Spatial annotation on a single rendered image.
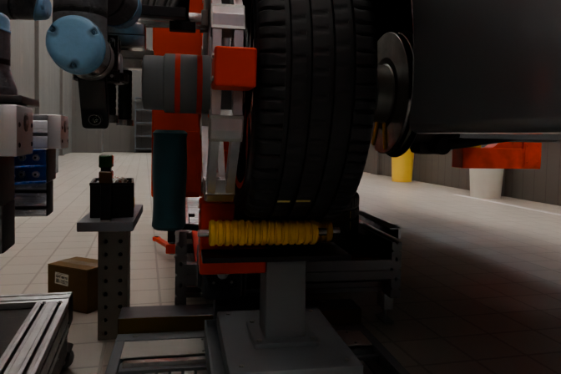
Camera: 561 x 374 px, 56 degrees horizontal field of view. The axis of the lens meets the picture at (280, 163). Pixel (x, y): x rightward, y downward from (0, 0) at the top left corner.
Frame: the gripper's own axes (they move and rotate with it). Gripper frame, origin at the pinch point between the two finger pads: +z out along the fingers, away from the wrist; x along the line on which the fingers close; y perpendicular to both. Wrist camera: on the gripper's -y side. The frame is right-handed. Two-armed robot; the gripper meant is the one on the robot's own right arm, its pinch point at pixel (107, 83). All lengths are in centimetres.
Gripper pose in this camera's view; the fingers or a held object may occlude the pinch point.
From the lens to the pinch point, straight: 112.9
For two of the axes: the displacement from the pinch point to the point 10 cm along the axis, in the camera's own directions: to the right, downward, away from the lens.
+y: 0.3, -10.0, -0.5
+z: -1.9, -0.5, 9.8
